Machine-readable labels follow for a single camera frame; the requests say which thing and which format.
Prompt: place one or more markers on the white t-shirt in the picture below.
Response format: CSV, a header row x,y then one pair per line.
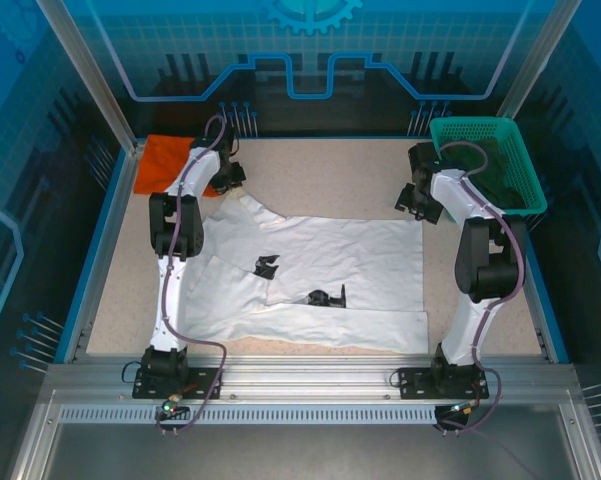
x,y
355,250

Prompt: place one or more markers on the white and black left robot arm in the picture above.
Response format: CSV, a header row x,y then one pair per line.
x,y
172,300

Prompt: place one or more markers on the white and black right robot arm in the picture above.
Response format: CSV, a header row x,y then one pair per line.
x,y
467,320

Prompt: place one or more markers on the orange folded t-shirt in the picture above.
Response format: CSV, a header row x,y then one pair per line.
x,y
155,165

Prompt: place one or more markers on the dark green t-shirt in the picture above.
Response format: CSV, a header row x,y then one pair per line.
x,y
502,185

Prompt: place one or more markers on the teal plastic mesh basket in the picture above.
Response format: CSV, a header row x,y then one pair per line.
x,y
525,207

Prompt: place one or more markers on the small connector with green light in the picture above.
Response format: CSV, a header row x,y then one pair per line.
x,y
170,406
464,409

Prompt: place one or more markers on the aluminium corner post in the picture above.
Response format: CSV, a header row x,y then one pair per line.
x,y
536,60
100,80

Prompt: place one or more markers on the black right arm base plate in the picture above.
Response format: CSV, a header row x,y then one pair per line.
x,y
412,382

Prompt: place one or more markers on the aluminium front frame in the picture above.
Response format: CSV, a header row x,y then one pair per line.
x,y
305,380

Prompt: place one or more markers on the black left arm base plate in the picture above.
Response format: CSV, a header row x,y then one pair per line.
x,y
150,385

